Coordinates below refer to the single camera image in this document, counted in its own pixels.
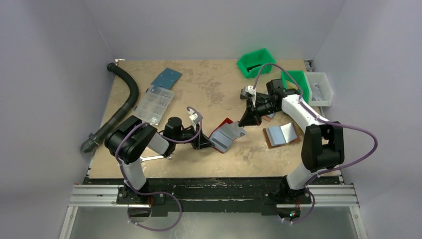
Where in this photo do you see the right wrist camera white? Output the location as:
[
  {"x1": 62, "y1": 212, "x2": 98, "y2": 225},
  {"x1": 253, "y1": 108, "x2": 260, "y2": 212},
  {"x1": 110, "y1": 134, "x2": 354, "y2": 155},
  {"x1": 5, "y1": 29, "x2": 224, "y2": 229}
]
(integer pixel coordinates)
[{"x1": 240, "y1": 85, "x2": 256, "y2": 100}]

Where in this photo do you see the red leather card holder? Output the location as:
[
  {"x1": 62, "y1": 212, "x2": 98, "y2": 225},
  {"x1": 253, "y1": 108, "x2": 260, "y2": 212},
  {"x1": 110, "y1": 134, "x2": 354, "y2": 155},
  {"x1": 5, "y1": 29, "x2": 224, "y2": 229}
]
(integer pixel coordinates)
[{"x1": 209, "y1": 118, "x2": 246, "y2": 153}]

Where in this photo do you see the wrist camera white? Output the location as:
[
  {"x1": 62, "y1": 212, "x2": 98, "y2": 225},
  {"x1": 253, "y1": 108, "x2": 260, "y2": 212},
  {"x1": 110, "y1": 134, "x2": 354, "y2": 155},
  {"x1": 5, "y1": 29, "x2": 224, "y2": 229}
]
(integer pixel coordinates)
[
  {"x1": 240, "y1": 85, "x2": 256, "y2": 100},
  {"x1": 188, "y1": 109, "x2": 203, "y2": 126}
]

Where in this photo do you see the silver wrench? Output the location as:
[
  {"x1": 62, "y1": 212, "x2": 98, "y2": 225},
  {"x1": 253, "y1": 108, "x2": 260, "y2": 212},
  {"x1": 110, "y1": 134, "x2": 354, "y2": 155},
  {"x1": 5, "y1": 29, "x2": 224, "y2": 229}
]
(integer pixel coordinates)
[{"x1": 140, "y1": 155, "x2": 173, "y2": 162}]

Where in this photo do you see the black corrugated hose left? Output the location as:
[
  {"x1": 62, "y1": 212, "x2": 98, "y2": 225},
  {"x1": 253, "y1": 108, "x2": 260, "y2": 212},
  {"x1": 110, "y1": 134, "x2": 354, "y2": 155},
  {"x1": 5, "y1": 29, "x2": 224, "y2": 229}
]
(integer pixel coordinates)
[{"x1": 81, "y1": 62, "x2": 140, "y2": 154}]

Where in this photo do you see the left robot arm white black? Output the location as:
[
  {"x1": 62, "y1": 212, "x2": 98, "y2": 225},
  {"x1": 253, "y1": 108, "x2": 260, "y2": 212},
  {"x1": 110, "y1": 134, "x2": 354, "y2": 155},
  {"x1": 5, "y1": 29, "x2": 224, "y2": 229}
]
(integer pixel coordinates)
[{"x1": 105, "y1": 116, "x2": 213, "y2": 204}]

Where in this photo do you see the clear compartment screw box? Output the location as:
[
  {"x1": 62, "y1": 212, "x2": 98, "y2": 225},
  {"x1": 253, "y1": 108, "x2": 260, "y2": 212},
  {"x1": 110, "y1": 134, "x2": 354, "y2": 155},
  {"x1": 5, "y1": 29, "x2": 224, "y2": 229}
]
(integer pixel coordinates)
[{"x1": 134, "y1": 85, "x2": 174, "y2": 125}]

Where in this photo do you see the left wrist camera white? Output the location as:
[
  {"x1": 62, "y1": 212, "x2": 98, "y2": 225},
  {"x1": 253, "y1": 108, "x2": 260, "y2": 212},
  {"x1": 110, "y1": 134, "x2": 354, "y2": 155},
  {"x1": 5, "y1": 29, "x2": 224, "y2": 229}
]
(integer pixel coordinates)
[{"x1": 188, "y1": 109, "x2": 203, "y2": 126}]

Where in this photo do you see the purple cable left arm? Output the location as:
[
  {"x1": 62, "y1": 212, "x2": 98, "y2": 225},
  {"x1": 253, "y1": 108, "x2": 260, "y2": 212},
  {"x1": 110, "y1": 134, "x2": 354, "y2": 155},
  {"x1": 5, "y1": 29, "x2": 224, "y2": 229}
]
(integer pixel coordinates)
[{"x1": 114, "y1": 106, "x2": 203, "y2": 233}]

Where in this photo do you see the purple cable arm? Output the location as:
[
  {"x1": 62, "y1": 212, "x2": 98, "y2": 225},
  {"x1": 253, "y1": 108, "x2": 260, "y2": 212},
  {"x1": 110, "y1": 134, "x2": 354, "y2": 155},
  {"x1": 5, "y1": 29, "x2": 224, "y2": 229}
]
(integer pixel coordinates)
[
  {"x1": 252, "y1": 62, "x2": 379, "y2": 225},
  {"x1": 114, "y1": 106, "x2": 203, "y2": 233}
]

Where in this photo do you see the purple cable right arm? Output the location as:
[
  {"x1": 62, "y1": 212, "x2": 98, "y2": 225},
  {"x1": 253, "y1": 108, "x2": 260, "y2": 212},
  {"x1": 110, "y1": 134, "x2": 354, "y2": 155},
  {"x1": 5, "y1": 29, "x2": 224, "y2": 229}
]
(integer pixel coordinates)
[{"x1": 252, "y1": 62, "x2": 379, "y2": 225}]

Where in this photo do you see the brown open card holder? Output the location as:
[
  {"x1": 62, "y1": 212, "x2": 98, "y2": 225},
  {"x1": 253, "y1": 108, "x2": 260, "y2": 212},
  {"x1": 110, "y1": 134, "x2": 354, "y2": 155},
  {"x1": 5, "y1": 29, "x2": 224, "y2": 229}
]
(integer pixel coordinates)
[{"x1": 263, "y1": 123, "x2": 301, "y2": 148}]

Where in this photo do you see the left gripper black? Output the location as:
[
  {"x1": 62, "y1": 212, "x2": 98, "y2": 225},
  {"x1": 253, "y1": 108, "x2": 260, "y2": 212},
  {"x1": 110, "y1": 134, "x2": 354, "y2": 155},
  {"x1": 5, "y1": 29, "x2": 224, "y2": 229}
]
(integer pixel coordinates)
[{"x1": 173, "y1": 123, "x2": 213, "y2": 150}]

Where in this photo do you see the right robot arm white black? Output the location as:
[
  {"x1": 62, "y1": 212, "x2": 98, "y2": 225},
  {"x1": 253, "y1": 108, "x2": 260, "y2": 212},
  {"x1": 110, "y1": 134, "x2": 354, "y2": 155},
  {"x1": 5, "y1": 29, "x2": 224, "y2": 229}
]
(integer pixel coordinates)
[{"x1": 238, "y1": 80, "x2": 344, "y2": 203}]

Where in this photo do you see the green bin with yellow items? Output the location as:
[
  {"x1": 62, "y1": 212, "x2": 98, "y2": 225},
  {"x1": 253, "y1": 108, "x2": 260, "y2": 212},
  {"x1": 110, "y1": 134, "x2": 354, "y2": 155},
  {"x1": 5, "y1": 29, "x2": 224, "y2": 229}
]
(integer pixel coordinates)
[{"x1": 280, "y1": 70, "x2": 311, "y2": 104}]

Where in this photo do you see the white plastic bin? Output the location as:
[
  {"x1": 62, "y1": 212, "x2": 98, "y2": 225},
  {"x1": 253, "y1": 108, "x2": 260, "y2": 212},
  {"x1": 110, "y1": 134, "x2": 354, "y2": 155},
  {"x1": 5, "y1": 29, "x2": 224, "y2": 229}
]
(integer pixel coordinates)
[{"x1": 305, "y1": 72, "x2": 334, "y2": 107}]

